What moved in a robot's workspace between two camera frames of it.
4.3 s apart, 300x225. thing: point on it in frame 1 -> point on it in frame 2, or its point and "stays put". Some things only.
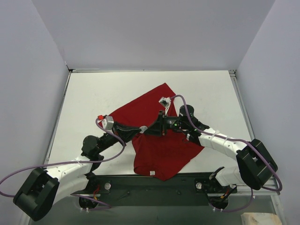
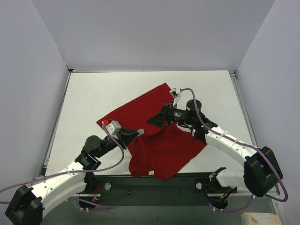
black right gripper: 161,123 -> 167,114
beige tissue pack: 258,218 stays put
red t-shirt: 162,157 stays put
